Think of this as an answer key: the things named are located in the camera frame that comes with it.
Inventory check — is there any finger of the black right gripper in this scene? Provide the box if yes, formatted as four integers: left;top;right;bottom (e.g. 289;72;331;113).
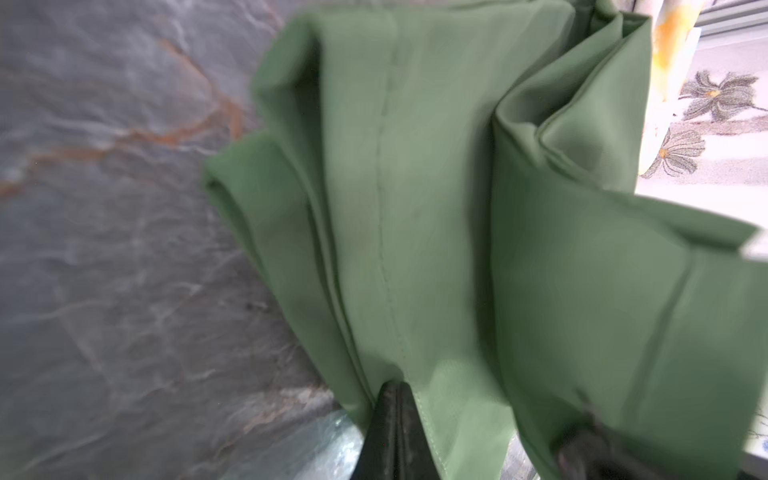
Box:
554;414;671;480

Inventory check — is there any dark green skirt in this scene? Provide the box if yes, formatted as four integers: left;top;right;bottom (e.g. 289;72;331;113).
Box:
204;1;767;479

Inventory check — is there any pastel floral skirt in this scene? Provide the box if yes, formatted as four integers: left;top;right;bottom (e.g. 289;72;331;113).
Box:
637;0;709;176

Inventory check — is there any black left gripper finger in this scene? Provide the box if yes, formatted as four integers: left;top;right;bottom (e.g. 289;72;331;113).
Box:
351;381;440;480

